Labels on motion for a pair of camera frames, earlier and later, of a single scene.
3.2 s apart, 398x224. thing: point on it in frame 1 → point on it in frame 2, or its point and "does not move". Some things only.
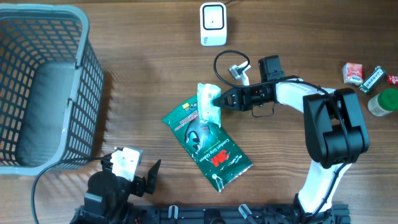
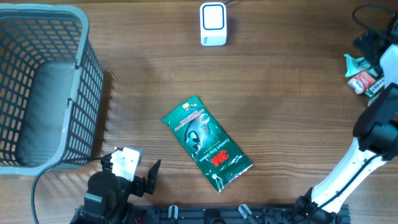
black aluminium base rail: (233, 214) does not move
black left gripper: (151, 182) does not move
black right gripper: (240, 98) → (361, 42)
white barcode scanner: (213, 24) does not move
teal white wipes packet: (208, 111) → (356, 65)
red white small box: (352, 73) → (360, 83)
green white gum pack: (375, 76) → (370, 91)
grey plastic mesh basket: (51, 88) does not move
